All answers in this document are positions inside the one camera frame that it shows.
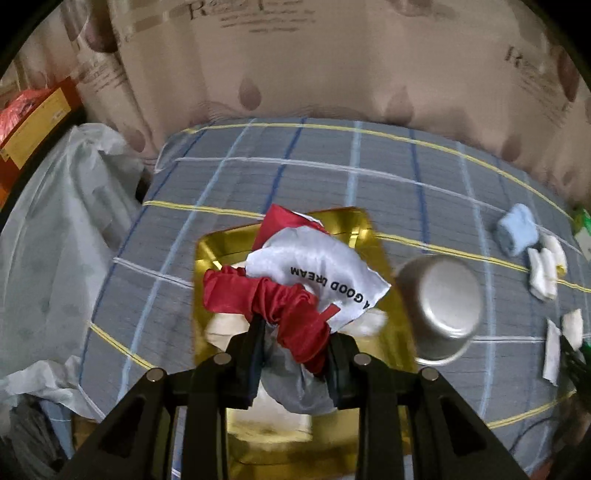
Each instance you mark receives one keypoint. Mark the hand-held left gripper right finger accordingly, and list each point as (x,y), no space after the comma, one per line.
(337,381)

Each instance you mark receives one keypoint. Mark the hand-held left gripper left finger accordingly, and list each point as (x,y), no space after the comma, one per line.
(255,374)

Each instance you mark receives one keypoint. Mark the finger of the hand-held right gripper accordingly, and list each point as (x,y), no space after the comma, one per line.
(577,364)

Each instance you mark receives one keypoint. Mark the white printed handkerchief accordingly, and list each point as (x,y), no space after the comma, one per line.
(551,355)

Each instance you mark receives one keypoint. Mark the white sock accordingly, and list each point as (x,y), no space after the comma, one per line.
(541,277)
(572,327)

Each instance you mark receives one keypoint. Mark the white fluffy cloth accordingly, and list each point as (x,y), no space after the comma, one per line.
(557,254)

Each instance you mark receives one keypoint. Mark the red and white satin cloth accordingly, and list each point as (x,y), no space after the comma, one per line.
(314,258)

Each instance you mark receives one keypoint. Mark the stainless steel bowl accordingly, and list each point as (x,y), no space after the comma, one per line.
(443,304)

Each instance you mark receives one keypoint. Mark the light blue towel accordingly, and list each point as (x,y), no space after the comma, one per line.
(517,230)

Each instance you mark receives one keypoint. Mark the red and gold tin box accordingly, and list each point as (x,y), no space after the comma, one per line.
(364,230)

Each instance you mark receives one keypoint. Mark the green tissue pack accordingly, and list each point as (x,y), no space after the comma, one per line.
(584,233)

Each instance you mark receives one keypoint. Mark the grey plaid bed sheet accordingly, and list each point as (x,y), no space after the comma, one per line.
(286,175)

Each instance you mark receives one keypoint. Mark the white plastic bag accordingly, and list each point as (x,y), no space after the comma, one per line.
(60,258)

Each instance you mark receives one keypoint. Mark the dark bag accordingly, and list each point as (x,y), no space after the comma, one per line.
(27,443)

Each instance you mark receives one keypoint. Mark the beige leaf-print curtain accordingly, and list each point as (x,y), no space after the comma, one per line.
(323,60)

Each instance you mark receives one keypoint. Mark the orange box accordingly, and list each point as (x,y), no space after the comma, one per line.
(32,124)

